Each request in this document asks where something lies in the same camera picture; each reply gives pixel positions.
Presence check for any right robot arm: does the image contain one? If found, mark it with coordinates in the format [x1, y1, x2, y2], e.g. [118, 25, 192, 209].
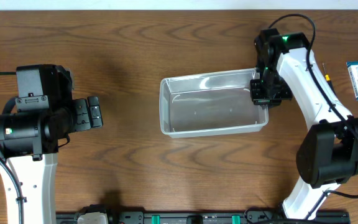
[250, 28, 358, 221]

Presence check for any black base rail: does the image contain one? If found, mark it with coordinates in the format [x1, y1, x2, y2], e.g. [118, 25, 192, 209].
[56, 205, 351, 224]

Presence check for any clear plastic container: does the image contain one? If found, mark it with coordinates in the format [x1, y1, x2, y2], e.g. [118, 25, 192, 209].
[159, 68, 269, 138]

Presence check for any yellow black screwdriver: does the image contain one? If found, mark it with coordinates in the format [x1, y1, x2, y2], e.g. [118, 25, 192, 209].
[322, 62, 336, 94]

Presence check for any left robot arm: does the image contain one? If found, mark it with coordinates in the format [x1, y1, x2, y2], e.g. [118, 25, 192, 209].
[0, 96, 103, 223]

